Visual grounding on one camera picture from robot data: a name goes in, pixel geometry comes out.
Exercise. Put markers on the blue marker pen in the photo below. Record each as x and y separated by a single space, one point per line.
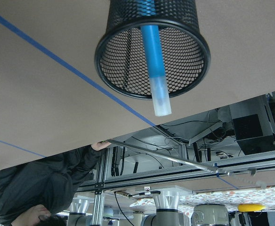
156 69

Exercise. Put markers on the right black mesh cup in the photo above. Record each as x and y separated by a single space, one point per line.
120 57

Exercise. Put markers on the seated person in black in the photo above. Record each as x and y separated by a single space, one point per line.
33 193

